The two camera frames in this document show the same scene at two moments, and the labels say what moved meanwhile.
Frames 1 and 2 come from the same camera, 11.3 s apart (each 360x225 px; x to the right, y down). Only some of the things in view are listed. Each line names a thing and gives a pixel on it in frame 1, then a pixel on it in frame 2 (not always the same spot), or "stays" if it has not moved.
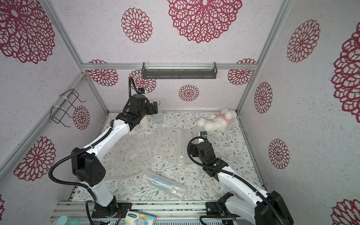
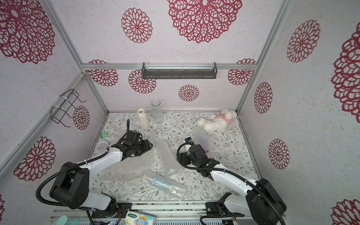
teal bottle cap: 65,220 stays
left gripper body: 148,110 to 135,147
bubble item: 186,135 to 167,162
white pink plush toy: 219,123 stays
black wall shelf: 179,71 stays
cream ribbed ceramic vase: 145,123 stays
